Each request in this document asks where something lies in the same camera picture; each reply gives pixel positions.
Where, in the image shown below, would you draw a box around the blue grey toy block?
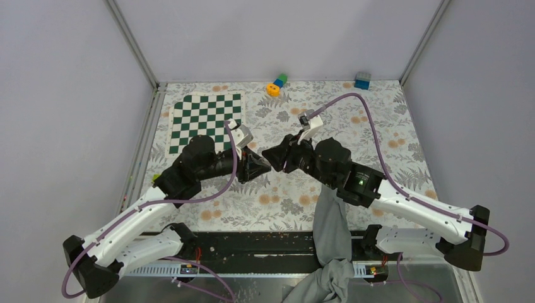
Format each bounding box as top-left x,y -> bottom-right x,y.
354,71 -> 372,90

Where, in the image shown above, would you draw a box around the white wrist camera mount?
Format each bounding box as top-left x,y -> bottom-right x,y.
297,111 -> 324,145
227,119 -> 254,149

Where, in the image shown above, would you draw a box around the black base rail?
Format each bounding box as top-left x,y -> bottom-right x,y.
176,225 -> 399,282

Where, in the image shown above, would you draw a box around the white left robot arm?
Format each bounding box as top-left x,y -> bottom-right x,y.
62,134 -> 271,299

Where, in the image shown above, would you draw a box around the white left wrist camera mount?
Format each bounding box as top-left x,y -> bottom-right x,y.
227,119 -> 254,149

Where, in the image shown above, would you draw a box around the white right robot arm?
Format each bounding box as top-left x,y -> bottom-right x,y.
262,134 -> 490,271

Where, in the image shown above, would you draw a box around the floral tablecloth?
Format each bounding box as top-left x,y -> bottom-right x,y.
143,80 -> 437,232

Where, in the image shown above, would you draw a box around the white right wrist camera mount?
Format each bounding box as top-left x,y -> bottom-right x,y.
297,111 -> 324,145

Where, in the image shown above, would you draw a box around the green white chessboard mat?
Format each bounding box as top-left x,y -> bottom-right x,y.
165,91 -> 245,158

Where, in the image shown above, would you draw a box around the grey sleeved forearm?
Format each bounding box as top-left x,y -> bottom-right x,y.
283,185 -> 355,302

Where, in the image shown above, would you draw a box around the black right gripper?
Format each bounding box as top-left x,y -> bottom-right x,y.
261,129 -> 337,189

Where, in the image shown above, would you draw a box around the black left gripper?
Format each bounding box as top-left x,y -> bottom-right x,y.
198,146 -> 272,184

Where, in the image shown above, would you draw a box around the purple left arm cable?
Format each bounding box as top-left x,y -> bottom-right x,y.
61,120 -> 240,299

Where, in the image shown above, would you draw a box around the yellow blue green toy blocks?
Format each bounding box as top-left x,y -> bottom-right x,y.
266,73 -> 288,97

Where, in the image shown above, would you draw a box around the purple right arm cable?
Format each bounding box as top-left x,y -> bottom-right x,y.
307,92 -> 510,257

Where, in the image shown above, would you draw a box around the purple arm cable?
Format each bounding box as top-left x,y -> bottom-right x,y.
61,120 -> 240,299
307,92 -> 510,257

